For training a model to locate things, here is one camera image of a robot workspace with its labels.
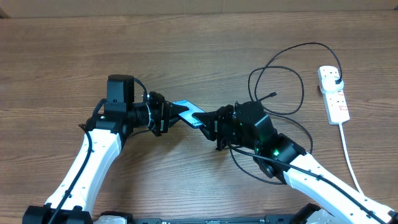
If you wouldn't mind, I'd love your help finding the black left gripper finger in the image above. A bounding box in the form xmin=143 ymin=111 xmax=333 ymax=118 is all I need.
xmin=166 ymin=101 xmax=189 ymax=117
xmin=163 ymin=116 xmax=180 ymax=133

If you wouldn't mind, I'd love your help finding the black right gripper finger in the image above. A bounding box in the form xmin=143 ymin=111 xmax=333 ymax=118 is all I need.
xmin=200 ymin=125 xmax=217 ymax=141
xmin=192 ymin=111 xmax=218 ymax=124

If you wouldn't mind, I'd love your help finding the blue Samsung Galaxy smartphone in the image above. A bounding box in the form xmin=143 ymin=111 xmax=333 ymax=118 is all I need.
xmin=174 ymin=100 xmax=205 ymax=129

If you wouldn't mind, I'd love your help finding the black USB charging cable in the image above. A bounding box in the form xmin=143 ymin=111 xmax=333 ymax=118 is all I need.
xmin=228 ymin=42 xmax=343 ymax=186

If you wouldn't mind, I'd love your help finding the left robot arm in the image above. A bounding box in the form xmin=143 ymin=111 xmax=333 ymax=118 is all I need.
xmin=22 ymin=74 xmax=188 ymax=223

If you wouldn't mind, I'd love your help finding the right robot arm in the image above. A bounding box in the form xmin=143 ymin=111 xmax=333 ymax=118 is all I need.
xmin=192 ymin=101 xmax=397 ymax=223

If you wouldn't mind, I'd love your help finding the white charger plug adapter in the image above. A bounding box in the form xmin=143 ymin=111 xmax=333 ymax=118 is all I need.
xmin=320 ymin=77 xmax=345 ymax=94

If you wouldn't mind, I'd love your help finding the white power extension strip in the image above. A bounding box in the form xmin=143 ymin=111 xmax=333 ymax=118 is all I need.
xmin=317 ymin=65 xmax=350 ymax=124

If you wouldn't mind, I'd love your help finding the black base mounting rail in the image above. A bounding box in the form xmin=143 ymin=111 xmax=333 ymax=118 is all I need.
xmin=93 ymin=211 xmax=312 ymax=224

